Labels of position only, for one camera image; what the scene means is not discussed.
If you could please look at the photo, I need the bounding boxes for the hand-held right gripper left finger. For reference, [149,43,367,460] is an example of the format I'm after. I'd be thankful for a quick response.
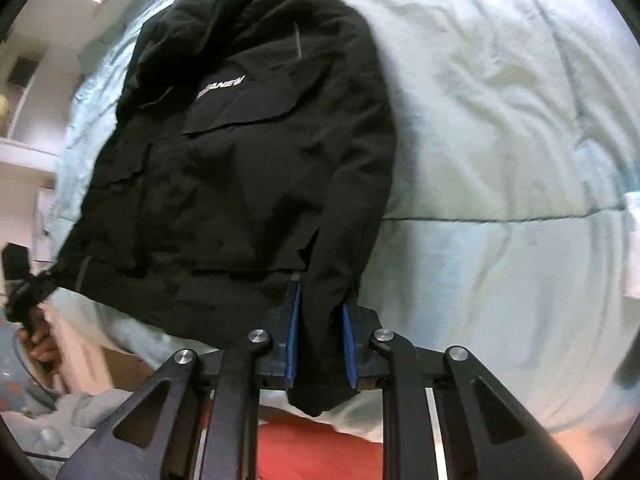
[55,281,302,480]

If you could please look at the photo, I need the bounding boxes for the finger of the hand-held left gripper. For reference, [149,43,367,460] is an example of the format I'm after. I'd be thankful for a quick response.
[2,242,34,282]

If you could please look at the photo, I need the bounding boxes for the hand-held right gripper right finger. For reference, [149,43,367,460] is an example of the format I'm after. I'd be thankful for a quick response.
[341,291,587,480]

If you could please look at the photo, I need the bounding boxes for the black hooded jacket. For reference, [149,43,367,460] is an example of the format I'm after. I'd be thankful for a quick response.
[5,0,399,419]

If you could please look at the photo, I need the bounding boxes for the person's left hand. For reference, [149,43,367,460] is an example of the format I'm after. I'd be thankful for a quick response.
[17,304,62,377]

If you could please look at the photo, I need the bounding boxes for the red cloth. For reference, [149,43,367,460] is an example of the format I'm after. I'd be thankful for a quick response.
[254,411,387,480]

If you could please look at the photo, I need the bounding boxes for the grey cloth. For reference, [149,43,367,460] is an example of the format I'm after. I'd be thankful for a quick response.
[0,389,138,467]

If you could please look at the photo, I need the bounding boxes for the light blue duvet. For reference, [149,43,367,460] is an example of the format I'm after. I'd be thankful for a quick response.
[51,0,640,447]

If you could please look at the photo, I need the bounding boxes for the white wall shelf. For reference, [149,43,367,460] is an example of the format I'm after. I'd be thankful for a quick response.
[0,22,88,176]

